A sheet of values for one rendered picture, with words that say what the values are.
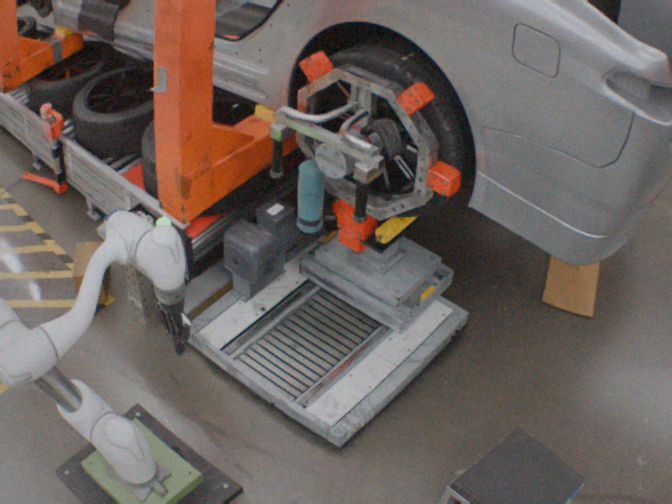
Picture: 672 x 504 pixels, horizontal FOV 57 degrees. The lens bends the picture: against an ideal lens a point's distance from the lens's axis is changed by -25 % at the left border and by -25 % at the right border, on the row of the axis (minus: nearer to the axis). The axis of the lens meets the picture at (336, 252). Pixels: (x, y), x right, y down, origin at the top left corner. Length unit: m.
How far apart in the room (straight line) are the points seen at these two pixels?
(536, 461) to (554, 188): 0.91
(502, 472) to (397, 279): 1.09
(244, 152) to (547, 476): 1.68
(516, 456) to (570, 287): 1.32
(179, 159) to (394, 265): 1.00
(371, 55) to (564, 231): 0.87
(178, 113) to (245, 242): 0.65
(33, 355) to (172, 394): 1.38
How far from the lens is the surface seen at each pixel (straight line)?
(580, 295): 3.52
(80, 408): 2.15
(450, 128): 2.48
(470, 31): 2.27
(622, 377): 3.26
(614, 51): 2.06
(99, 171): 3.45
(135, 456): 2.10
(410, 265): 3.11
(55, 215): 3.89
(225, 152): 2.84
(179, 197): 2.74
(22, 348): 1.65
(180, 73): 2.44
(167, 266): 1.87
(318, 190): 2.71
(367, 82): 2.47
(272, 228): 2.97
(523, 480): 2.38
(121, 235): 1.95
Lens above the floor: 2.33
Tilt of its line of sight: 42 degrees down
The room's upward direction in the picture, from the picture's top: 4 degrees clockwise
